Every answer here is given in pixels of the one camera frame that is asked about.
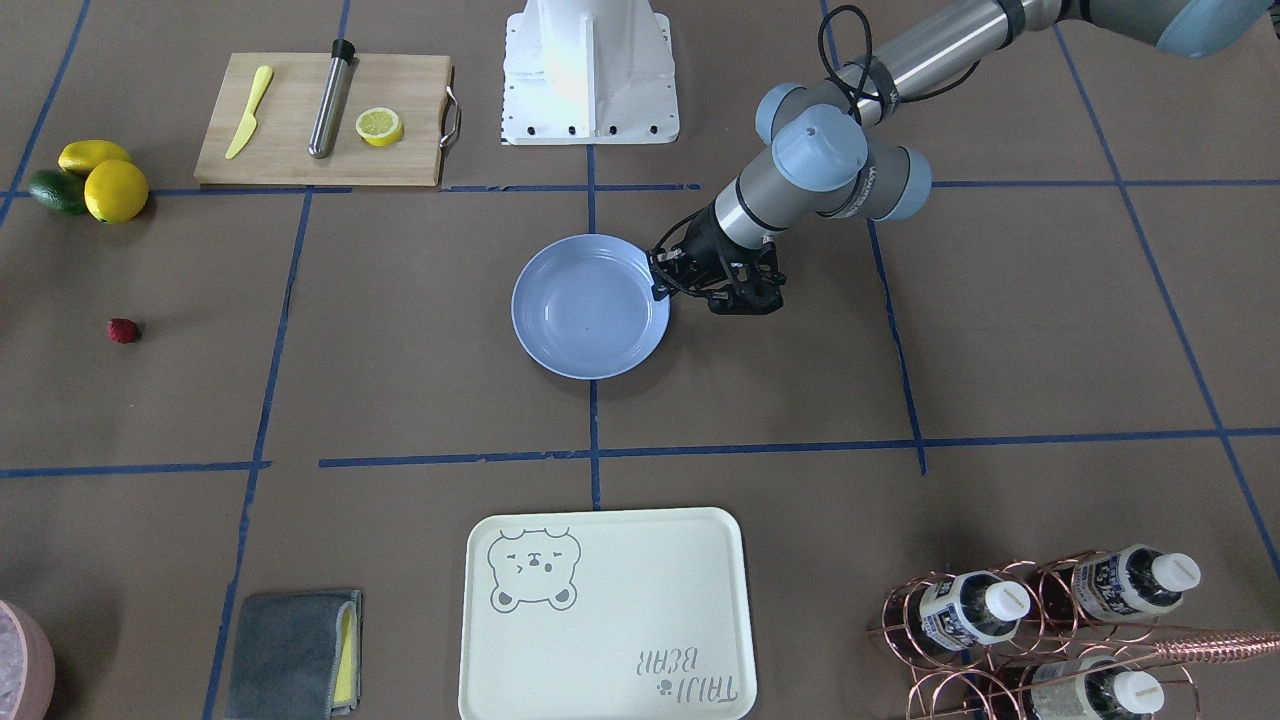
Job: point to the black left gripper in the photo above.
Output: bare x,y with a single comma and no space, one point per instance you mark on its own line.
707,245

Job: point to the blue round plate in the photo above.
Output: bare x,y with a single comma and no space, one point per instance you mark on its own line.
583,307

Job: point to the red strawberry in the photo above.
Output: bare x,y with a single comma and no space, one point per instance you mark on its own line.
124,331

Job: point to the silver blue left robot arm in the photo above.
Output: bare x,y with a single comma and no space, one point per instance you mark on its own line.
818,157

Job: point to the half lemon slice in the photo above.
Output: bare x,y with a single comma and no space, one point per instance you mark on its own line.
379,127

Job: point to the cream bear tray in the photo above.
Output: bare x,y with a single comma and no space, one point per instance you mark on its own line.
631,614

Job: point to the steel cylinder tool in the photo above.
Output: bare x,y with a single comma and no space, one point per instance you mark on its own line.
332,103

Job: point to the yellow plastic knife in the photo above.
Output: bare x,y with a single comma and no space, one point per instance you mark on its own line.
248,123

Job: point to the bottle with white cap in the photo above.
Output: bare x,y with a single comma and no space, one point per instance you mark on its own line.
972,609

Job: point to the grey folded cloth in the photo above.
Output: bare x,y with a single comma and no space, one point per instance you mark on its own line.
297,656

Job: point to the yellow lemon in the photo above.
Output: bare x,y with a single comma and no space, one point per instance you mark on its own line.
81,157
116,191

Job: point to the green lime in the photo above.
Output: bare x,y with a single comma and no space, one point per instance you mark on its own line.
58,191

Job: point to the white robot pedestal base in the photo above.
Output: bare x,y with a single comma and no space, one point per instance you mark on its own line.
589,73

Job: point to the copper wire bottle rack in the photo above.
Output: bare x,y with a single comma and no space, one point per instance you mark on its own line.
965,684

